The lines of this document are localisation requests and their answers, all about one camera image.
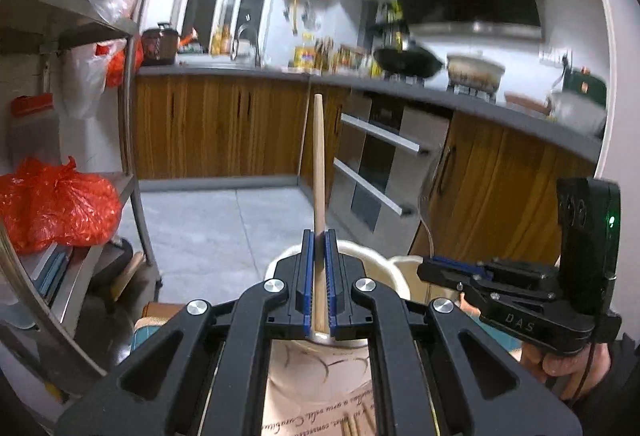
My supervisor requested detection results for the wooden chopstick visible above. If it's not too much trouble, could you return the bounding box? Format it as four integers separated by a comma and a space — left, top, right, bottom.
312, 93, 329, 334
342, 416, 358, 436

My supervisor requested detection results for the kitchen faucet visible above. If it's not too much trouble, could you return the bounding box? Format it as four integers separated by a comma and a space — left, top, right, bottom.
230, 24, 262, 68

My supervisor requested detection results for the person's right hand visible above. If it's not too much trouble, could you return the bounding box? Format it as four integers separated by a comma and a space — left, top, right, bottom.
520, 343, 612, 400

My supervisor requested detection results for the printed quilted table mat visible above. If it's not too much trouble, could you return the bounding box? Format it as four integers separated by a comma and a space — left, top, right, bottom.
129, 309, 522, 436

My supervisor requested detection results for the white floral ceramic utensil holder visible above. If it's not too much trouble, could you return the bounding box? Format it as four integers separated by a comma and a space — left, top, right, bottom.
263, 239, 461, 436

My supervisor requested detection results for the built-in oven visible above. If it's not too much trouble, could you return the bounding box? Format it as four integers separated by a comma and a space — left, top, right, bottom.
329, 91, 451, 257

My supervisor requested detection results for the stainless steel shelf rack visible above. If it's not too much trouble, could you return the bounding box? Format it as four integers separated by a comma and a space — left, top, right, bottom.
1, 0, 162, 395

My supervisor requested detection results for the white ceramic pot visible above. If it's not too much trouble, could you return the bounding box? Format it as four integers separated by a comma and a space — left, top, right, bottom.
447, 53, 506, 95

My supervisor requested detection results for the black wok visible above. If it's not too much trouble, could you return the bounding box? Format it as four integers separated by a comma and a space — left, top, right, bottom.
373, 46, 444, 80

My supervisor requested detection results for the yellow oil bottle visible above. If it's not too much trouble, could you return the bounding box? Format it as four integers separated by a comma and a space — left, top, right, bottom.
293, 45, 316, 70

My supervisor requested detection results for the red lidded plastic jar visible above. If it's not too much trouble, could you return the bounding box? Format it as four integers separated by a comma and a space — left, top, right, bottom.
8, 93, 62, 169

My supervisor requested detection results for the hanging red plastic bag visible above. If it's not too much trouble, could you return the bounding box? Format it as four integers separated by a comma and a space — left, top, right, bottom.
94, 40, 126, 88

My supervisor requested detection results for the white plastic bag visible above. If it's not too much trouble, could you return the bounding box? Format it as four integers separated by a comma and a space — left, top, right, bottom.
61, 40, 122, 120

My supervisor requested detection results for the black rice cooker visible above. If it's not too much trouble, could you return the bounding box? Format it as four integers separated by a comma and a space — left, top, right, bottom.
141, 22, 180, 66

